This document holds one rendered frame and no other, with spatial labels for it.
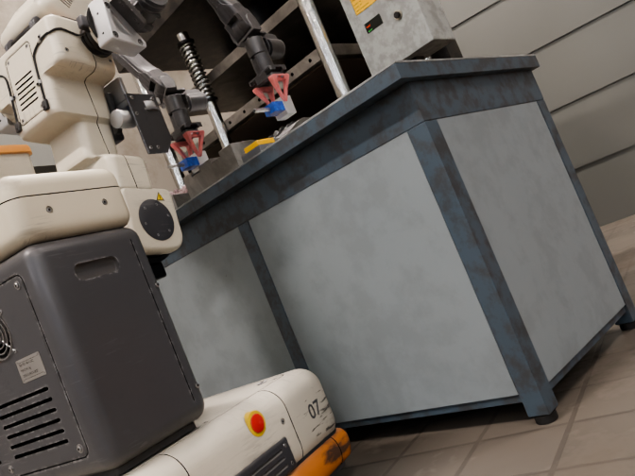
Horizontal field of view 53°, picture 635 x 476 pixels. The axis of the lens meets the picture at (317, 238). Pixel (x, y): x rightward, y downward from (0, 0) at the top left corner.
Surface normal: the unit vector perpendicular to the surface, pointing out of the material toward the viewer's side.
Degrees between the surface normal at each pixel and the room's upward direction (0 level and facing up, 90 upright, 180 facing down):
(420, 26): 90
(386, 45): 90
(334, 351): 90
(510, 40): 90
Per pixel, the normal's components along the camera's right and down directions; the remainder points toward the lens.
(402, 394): -0.66, 0.23
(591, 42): -0.49, 0.15
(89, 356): 0.78, -0.35
